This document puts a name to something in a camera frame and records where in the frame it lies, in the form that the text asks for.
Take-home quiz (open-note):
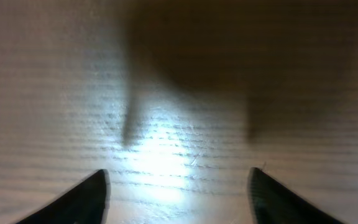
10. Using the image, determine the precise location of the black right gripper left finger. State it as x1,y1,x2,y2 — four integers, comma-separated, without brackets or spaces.
17,169,110,224

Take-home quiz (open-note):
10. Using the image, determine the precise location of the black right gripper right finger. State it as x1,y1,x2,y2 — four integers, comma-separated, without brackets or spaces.
248,167,343,224

